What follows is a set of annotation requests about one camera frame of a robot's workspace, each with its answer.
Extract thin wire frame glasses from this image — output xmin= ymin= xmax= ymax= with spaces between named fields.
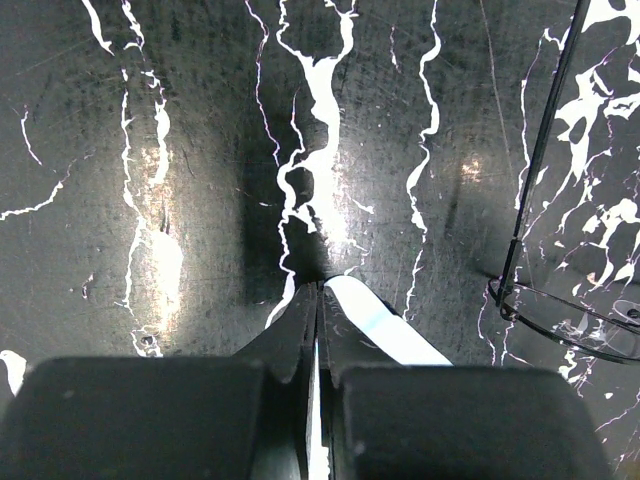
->
xmin=488 ymin=1 xmax=639 ymax=365

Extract light blue cleaning cloth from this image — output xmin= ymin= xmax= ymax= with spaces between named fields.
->
xmin=307 ymin=275 xmax=451 ymax=479

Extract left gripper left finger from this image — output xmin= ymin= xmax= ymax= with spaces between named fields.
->
xmin=1 ymin=283 xmax=318 ymax=479

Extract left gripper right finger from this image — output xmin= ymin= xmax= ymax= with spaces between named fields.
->
xmin=321 ymin=291 xmax=611 ymax=479

